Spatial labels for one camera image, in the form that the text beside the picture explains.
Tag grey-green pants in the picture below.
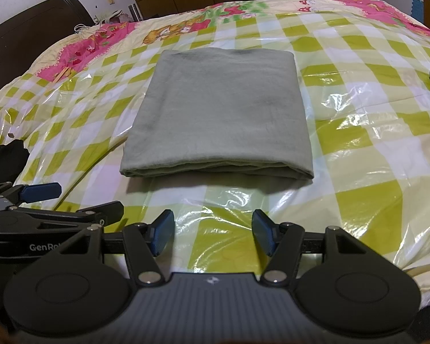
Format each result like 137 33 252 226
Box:
120 48 315 183

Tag dark wooden headboard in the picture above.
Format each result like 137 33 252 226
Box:
0 0 94 95

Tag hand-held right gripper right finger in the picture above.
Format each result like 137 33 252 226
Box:
252 209 384 287

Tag white cord bundle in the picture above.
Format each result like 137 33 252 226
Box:
73 9 130 38

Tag checkered floral bed quilt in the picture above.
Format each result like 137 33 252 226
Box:
0 0 430 309

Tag black cloth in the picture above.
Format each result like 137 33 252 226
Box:
0 139 26 187

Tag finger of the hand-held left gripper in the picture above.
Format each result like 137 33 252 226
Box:
75 201 125 227
0 182 62 208

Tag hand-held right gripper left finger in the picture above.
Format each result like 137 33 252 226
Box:
46 210 175 287

